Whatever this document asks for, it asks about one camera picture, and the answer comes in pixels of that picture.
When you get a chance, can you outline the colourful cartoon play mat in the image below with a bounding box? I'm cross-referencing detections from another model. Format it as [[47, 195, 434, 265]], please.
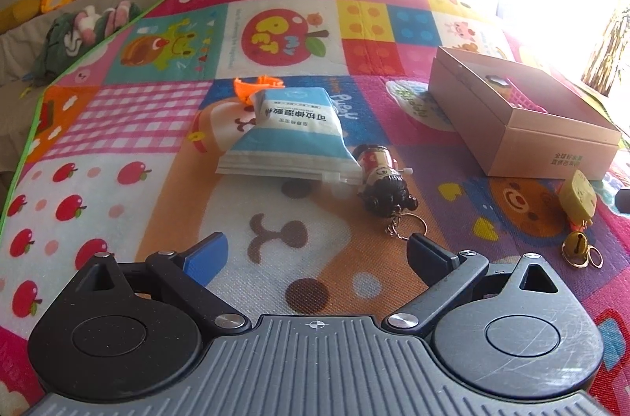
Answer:
[[0, 0, 630, 416]]

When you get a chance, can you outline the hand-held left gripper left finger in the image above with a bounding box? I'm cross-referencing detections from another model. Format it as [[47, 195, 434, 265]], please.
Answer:
[[79, 233, 253, 339]]

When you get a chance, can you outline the orange plastic clip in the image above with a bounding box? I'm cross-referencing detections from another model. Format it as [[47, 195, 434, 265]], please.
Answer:
[[233, 74, 286, 107]]

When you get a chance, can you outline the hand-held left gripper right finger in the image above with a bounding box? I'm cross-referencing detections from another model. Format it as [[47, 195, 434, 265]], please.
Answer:
[[386, 233, 564, 339]]

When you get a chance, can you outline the pink plastic basket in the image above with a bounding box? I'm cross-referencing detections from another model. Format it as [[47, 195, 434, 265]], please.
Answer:
[[497, 76, 549, 114]]

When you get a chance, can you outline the dark-haired doll keychain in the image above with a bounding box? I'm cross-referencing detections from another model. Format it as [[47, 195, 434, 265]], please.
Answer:
[[354, 144, 428, 242]]

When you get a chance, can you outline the pink white plush toy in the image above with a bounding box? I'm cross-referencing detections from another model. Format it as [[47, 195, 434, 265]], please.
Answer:
[[74, 0, 131, 45]]

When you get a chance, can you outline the yellow cushion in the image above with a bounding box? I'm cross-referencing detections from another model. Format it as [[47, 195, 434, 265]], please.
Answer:
[[0, 0, 43, 34]]

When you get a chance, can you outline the patterned curtain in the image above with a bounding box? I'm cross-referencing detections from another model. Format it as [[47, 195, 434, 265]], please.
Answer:
[[581, 3, 630, 97]]

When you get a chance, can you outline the tan cardboard box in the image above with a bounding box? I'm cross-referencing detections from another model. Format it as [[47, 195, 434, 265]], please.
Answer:
[[427, 46, 622, 181]]

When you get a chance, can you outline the yellow cheese keychain toy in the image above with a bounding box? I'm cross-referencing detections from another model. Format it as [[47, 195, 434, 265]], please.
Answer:
[[558, 170, 604, 270]]

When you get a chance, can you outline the green pink plush toy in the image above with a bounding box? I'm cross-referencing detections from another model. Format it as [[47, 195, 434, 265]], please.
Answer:
[[32, 0, 143, 75]]

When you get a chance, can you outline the blue white plastic packet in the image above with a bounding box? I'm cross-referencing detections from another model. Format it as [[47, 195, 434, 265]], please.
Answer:
[[215, 87, 362, 183]]

